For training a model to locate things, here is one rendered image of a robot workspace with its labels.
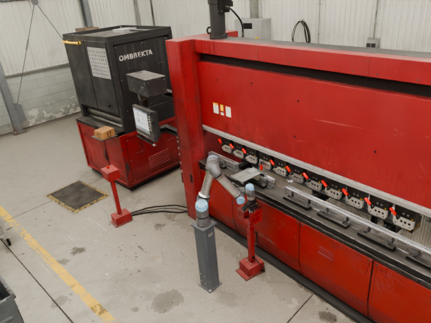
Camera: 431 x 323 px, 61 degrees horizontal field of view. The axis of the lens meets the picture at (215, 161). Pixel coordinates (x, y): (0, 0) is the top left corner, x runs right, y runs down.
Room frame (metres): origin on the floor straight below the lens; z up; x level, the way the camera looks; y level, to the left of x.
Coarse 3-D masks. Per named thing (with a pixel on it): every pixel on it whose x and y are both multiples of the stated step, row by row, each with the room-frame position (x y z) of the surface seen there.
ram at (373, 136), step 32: (224, 64) 3.81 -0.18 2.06; (224, 96) 3.76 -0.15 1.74; (256, 96) 3.38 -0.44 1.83; (288, 96) 3.06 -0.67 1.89; (320, 96) 2.80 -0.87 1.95; (352, 96) 2.58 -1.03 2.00; (384, 96) 2.39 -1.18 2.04; (416, 96) 2.26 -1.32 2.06; (224, 128) 3.79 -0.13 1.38; (256, 128) 3.39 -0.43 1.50; (288, 128) 3.06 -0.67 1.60; (320, 128) 2.79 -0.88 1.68; (352, 128) 2.56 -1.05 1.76; (384, 128) 2.36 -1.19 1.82; (416, 128) 2.19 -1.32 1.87; (288, 160) 3.06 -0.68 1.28; (320, 160) 2.78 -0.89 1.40; (352, 160) 2.54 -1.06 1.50; (384, 160) 2.34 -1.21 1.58; (416, 160) 2.17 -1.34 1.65; (416, 192) 2.14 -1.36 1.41
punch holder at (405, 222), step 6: (396, 204) 2.23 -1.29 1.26; (396, 210) 2.22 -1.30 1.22; (402, 210) 2.19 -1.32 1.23; (408, 210) 2.16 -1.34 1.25; (402, 216) 2.19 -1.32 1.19; (408, 216) 2.16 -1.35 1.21; (414, 216) 2.12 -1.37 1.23; (396, 222) 2.21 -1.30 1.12; (402, 222) 2.18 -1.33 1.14; (408, 222) 2.15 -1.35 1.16; (414, 222) 2.12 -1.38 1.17; (408, 228) 2.14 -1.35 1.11; (414, 228) 2.15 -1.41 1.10
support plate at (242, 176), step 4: (248, 168) 3.52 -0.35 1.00; (240, 172) 3.43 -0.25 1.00; (244, 172) 3.42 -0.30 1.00; (256, 172) 3.40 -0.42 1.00; (232, 176) 3.36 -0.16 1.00; (236, 176) 3.35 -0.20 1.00; (240, 176) 3.35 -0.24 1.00; (244, 176) 3.34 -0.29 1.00; (248, 176) 3.33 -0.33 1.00; (252, 176) 3.32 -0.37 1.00; (240, 180) 3.26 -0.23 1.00; (244, 180) 3.26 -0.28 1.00
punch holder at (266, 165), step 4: (260, 152) 3.34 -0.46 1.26; (260, 156) 3.34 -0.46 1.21; (264, 156) 3.30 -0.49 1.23; (268, 156) 3.26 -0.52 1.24; (272, 156) 3.26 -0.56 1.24; (260, 160) 3.34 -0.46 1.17; (264, 160) 3.30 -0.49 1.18; (268, 160) 3.26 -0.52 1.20; (260, 164) 3.34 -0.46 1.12; (264, 164) 3.30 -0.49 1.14; (268, 164) 3.26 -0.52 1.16; (268, 168) 3.26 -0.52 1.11; (272, 168) 3.26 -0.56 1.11
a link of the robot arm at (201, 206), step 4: (200, 200) 2.94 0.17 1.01; (204, 200) 2.93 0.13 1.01; (196, 204) 2.88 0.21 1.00; (200, 204) 2.87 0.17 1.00; (204, 204) 2.87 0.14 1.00; (196, 208) 2.86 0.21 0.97; (200, 208) 2.84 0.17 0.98; (204, 208) 2.84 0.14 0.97; (196, 212) 2.87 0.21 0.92; (200, 212) 2.84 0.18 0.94; (204, 212) 2.84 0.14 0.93; (200, 216) 2.84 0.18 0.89; (204, 216) 2.84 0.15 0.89
